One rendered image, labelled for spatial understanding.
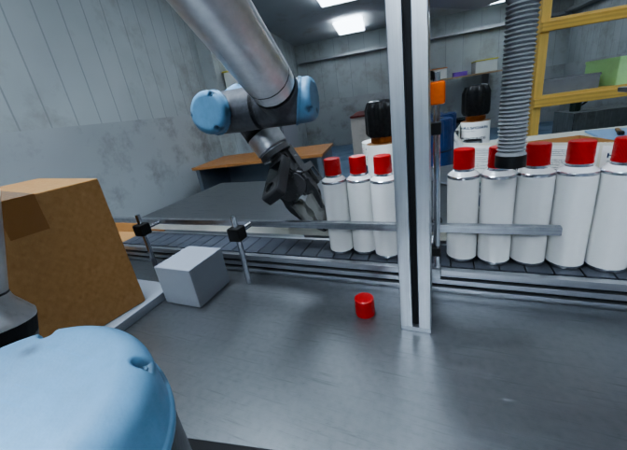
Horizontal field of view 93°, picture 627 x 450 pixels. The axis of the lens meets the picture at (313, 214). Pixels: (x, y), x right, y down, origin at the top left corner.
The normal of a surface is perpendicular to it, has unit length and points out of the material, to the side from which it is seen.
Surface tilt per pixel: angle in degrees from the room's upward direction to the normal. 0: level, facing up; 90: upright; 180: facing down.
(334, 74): 90
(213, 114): 86
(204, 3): 140
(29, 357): 8
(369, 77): 90
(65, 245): 90
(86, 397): 8
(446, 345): 0
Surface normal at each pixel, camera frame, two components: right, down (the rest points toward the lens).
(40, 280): 0.84, 0.07
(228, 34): 0.37, 0.88
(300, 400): -0.14, -0.93
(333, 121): -0.20, 0.36
